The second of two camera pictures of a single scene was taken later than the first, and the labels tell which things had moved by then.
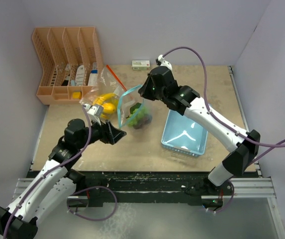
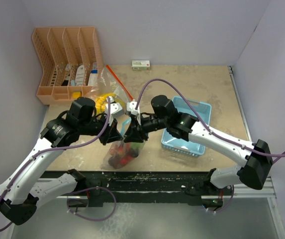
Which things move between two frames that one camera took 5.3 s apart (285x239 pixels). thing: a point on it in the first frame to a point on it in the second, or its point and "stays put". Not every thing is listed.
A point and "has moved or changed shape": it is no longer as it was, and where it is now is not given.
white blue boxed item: (93, 76) stays put
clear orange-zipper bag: (106, 93) stays put
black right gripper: (144, 90) to (136, 133)
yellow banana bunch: (106, 98) stays put
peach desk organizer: (71, 62) stays put
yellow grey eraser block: (76, 95) stays put
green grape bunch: (139, 117) has moved or changed shape
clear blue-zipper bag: (133, 111) to (122, 153)
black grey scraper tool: (65, 82) stays put
